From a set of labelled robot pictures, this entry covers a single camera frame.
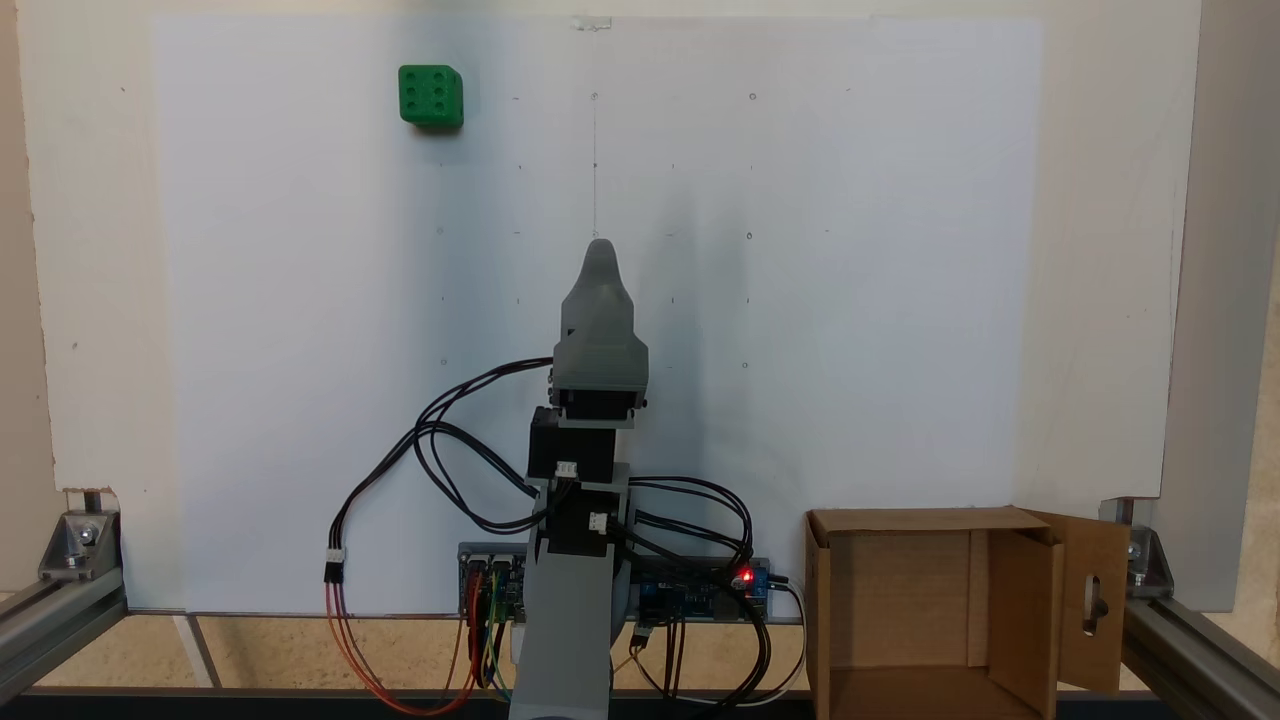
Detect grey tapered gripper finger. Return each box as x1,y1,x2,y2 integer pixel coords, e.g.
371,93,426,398
560,238,638,339

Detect green die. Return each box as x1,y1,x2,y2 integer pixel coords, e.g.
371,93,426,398
397,64,466,131

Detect blue motor controller board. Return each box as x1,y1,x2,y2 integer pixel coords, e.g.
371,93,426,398
458,543,531,623

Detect blue power converter board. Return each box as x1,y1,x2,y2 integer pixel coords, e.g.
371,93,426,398
635,556,773,623

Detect large white paper sheet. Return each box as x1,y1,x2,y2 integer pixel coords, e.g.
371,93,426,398
150,15,1046,617

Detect open cardboard box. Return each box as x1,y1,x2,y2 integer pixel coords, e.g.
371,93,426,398
805,505,1133,720

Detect black gripper motor cable loop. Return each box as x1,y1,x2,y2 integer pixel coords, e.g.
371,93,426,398
412,356,557,533

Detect black base motor cables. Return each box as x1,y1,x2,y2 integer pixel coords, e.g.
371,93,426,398
622,476,773,706

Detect orange and red wire bundle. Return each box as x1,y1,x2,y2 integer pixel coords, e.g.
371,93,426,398
324,568,485,717

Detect green yellow blue jumper wires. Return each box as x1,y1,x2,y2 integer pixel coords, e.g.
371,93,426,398
478,570,516,701

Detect black lead cable white connector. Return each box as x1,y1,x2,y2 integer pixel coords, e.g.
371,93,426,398
323,420,536,586

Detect thin white cable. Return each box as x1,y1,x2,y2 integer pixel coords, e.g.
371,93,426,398
690,578,809,709

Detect metal corner bracket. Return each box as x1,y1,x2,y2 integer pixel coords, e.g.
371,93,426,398
1125,525,1177,599
38,510,123,583

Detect aluminium frame rail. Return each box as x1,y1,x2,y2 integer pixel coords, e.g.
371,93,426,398
1120,595,1280,720
0,572,129,703

